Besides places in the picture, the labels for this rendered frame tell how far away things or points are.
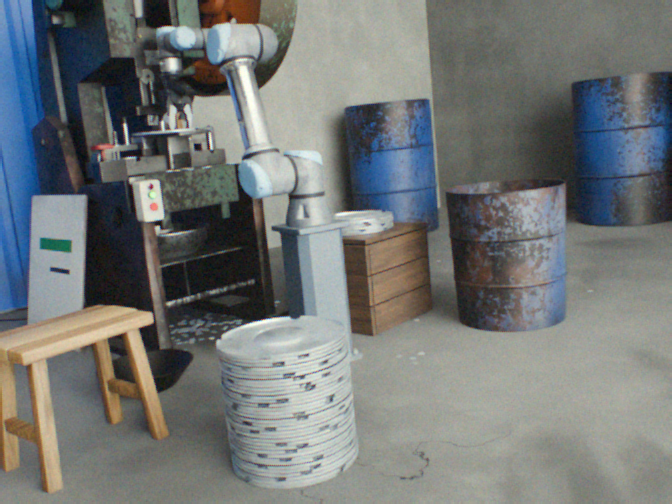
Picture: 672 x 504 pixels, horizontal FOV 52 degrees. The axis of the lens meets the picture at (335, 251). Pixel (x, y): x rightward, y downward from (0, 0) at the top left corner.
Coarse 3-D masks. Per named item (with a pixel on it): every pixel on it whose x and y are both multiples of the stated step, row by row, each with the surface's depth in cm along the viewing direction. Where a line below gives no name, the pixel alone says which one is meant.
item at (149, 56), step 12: (144, 36) 252; (156, 36) 256; (144, 48) 252; (156, 48) 256; (144, 60) 253; (156, 60) 256; (144, 72) 252; (156, 72) 256; (132, 84) 256; (144, 84) 253; (156, 84) 253; (132, 96) 257; (144, 96) 254; (156, 96) 253
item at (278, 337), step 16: (272, 320) 167; (288, 320) 166; (304, 320) 165; (320, 320) 163; (224, 336) 158; (240, 336) 157; (256, 336) 153; (272, 336) 152; (288, 336) 151; (304, 336) 150; (320, 336) 151; (336, 336) 149; (224, 352) 145; (240, 352) 145; (256, 352) 144; (272, 352) 143; (288, 352) 142; (304, 352) 140
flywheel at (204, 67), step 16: (224, 0) 277; (240, 0) 270; (256, 0) 258; (208, 16) 287; (224, 16) 279; (240, 16) 272; (256, 16) 260; (208, 64) 293; (208, 80) 289; (224, 80) 281
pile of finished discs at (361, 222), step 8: (336, 216) 271; (344, 216) 263; (352, 216) 262; (360, 216) 259; (368, 216) 259; (376, 216) 259; (384, 216) 253; (352, 224) 248; (360, 224) 249; (368, 224) 253; (376, 224) 250; (384, 224) 255; (392, 224) 261; (344, 232) 249; (352, 232) 249; (360, 232) 250; (368, 232) 249
